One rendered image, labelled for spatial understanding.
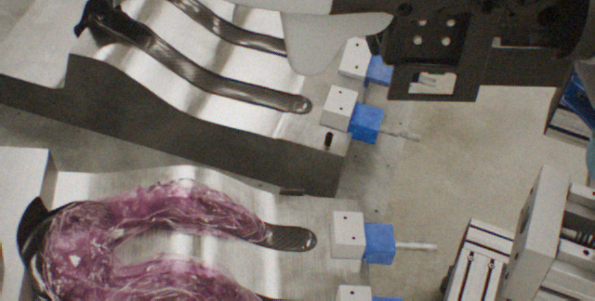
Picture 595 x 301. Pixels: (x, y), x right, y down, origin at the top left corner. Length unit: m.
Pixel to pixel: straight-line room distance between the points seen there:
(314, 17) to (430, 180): 1.98
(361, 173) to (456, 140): 1.28
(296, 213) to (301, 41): 0.69
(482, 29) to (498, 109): 2.20
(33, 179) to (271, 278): 0.29
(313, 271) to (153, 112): 0.31
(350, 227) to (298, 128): 0.16
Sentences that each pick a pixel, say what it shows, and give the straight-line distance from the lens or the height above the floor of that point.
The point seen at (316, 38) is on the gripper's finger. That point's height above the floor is 1.43.
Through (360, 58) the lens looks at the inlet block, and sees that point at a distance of 1.29.
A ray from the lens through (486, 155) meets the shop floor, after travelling 2.56.
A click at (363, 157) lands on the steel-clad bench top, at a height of 0.80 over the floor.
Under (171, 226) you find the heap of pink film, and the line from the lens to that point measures 1.08.
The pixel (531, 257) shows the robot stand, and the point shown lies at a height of 0.98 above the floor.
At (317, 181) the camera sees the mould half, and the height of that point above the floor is 0.83.
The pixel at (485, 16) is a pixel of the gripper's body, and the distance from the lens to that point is 0.51.
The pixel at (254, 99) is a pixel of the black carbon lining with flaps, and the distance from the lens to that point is 1.26.
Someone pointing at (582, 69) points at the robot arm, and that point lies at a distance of 0.70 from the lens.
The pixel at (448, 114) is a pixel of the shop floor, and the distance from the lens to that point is 2.64.
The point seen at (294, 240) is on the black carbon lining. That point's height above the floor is 0.85.
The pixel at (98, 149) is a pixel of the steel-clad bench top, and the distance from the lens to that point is 1.29.
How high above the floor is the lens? 1.74
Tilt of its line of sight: 45 degrees down
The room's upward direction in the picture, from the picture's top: 11 degrees clockwise
